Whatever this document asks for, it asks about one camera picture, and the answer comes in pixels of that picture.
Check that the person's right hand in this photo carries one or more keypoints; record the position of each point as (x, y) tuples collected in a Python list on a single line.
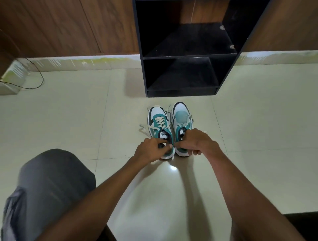
[(198, 143)]

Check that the teal white sneaker laces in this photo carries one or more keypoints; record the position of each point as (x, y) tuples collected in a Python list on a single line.
[(182, 119)]

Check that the black open shelf cabinet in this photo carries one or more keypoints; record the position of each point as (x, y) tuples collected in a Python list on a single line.
[(188, 49)]

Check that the person's right thumb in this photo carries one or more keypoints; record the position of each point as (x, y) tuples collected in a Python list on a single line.
[(180, 144)]

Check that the person's left hand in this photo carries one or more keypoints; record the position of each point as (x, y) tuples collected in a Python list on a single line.
[(147, 151)]

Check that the person's left thumb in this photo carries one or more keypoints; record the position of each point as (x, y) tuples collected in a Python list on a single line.
[(162, 141)]

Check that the person's right forearm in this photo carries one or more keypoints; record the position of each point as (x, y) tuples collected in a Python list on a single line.
[(246, 198)]

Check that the person's grey trouser leg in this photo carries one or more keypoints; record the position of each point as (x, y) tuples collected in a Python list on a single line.
[(47, 193)]

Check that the person's dark trouser leg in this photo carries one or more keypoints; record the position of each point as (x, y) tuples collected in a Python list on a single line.
[(305, 223)]

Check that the teal white sneaker with laces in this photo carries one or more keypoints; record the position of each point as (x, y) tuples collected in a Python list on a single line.
[(160, 124)]

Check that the person's left forearm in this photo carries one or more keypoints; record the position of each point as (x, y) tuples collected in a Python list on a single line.
[(94, 203)]

